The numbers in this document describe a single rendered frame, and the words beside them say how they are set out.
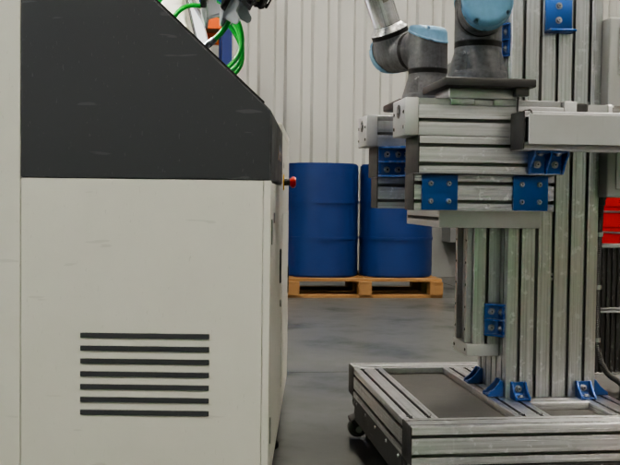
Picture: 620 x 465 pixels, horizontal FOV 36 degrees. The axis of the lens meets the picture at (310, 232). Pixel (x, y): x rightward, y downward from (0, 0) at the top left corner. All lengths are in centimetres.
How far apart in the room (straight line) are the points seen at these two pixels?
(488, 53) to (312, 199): 497
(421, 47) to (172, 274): 107
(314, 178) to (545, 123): 507
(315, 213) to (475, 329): 471
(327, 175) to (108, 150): 507
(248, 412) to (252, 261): 35
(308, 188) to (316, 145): 187
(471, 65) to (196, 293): 85
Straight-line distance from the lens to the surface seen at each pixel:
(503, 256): 258
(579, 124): 228
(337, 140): 912
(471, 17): 222
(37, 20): 231
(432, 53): 283
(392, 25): 294
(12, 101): 230
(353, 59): 921
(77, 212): 225
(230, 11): 241
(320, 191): 722
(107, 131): 224
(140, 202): 222
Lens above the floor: 75
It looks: 2 degrees down
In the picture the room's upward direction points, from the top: 1 degrees clockwise
